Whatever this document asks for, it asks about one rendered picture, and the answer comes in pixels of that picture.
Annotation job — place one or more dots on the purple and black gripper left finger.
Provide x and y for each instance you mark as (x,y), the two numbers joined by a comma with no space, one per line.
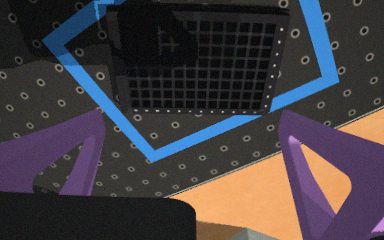
(21,159)

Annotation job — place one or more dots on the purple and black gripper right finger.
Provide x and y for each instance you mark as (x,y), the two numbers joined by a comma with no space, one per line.
(361,216)

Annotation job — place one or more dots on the black rectangular base plate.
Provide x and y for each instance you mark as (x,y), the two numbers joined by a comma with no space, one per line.
(38,92)

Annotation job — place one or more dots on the black grid plate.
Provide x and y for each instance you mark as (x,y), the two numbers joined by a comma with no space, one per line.
(187,84)

